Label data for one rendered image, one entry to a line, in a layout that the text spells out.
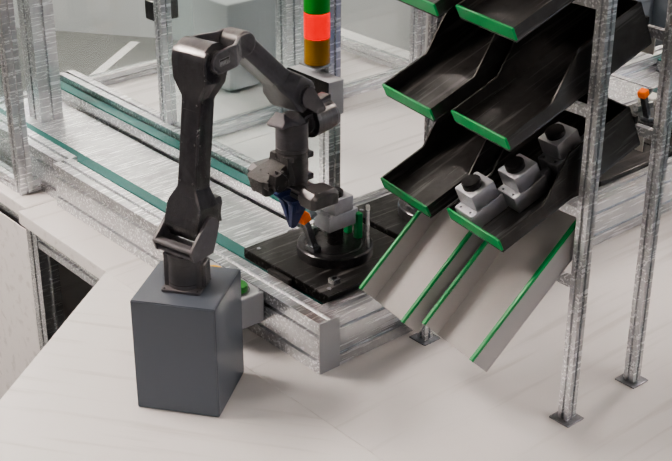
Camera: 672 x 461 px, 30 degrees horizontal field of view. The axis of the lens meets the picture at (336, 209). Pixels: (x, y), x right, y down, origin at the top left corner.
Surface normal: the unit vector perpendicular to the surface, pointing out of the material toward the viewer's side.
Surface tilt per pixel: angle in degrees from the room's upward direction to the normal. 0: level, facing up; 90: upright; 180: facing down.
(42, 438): 0
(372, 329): 90
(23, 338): 90
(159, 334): 90
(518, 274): 45
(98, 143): 0
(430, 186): 25
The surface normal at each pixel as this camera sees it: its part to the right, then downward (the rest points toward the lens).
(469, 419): 0.00, -0.90
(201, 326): -0.22, 0.42
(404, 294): -0.61, -0.48
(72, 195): -0.76, 0.28
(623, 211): 0.66, 0.33
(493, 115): -0.36, -0.73
